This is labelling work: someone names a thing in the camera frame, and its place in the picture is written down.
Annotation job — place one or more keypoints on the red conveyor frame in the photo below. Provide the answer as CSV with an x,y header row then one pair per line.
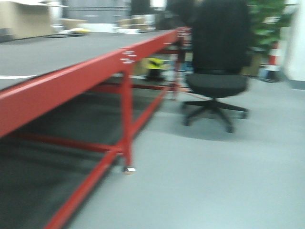
x,y
109,72

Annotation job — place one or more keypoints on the green potted plant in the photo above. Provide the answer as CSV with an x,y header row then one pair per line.
x,y
267,19

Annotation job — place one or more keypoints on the black office chair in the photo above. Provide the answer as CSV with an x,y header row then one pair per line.
x,y
220,41

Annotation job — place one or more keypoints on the yellow black object under table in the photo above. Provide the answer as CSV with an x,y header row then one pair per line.
x,y
154,68

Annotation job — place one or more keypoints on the red white striped post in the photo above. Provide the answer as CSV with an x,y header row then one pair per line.
x,y
273,56

